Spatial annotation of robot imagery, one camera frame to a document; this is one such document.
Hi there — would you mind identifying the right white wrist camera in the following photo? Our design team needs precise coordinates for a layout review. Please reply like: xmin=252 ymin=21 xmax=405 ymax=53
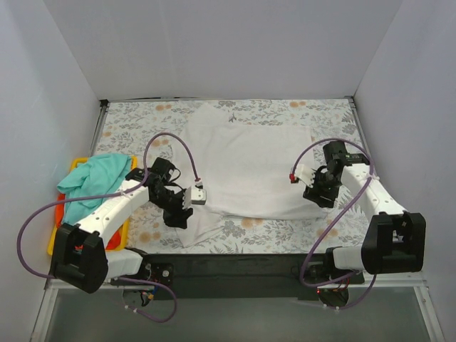
xmin=289 ymin=164 xmax=316 ymax=188

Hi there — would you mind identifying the aluminium frame rail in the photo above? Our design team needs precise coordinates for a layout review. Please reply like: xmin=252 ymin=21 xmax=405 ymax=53
xmin=45 ymin=259 xmax=428 ymax=290

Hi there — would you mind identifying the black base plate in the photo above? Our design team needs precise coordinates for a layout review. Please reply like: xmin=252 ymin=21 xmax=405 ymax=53
xmin=110 ymin=253 xmax=366 ymax=300

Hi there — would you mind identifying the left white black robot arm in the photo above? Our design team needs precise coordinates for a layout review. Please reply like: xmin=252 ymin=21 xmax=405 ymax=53
xmin=50 ymin=157 xmax=207 ymax=294

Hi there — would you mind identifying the white t shirt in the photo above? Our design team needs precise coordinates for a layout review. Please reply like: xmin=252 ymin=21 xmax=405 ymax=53
xmin=171 ymin=104 xmax=323 ymax=247

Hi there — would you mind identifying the floral table cloth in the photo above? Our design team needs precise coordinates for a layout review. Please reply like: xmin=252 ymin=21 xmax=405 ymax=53
xmin=95 ymin=99 xmax=368 ymax=254

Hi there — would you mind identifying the teal t shirt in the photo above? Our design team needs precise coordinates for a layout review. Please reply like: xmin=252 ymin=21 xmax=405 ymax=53
xmin=56 ymin=153 xmax=133 ymax=225

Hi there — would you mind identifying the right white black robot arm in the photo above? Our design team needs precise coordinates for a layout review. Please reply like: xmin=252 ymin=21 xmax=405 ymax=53
xmin=291 ymin=138 xmax=426 ymax=284

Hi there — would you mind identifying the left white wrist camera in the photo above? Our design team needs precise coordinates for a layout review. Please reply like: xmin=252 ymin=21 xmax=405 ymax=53
xmin=182 ymin=180 xmax=207 ymax=209

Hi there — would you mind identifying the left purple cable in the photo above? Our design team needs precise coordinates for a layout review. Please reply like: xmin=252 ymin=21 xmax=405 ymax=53
xmin=16 ymin=132 xmax=204 ymax=323

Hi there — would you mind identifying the orange t shirt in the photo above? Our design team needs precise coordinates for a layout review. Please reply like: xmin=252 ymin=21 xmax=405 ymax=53
xmin=47 ymin=204 xmax=130 ymax=256

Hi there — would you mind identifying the yellow plastic bin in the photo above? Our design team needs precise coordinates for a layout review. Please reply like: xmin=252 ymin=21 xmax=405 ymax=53
xmin=47 ymin=156 xmax=139 ymax=256

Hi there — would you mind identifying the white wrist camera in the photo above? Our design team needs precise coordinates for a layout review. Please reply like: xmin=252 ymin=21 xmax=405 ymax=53
xmin=182 ymin=180 xmax=207 ymax=209
xmin=289 ymin=164 xmax=316 ymax=188

